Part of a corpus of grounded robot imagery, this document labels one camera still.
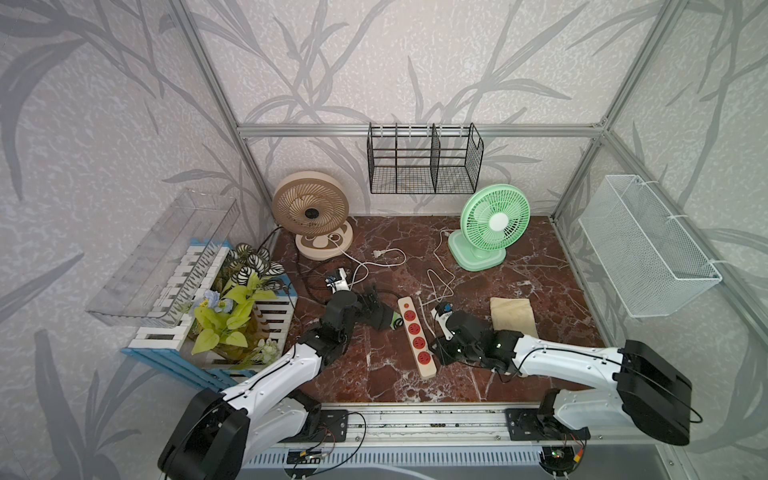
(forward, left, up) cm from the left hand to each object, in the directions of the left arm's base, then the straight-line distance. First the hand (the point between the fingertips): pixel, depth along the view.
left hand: (365, 288), depth 85 cm
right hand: (-14, -18, -7) cm, 24 cm away
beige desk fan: (+23, +16, +10) cm, 30 cm away
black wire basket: (+46, -18, +13) cm, 51 cm away
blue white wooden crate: (-23, +36, +14) cm, 45 cm away
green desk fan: (+17, -38, +12) cm, 43 cm away
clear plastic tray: (-4, +45, +16) cm, 48 cm away
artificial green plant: (-15, +29, +11) cm, 34 cm away
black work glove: (-9, -3, +5) cm, 11 cm away
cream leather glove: (-3, -46, -11) cm, 47 cm away
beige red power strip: (-11, -15, -10) cm, 21 cm away
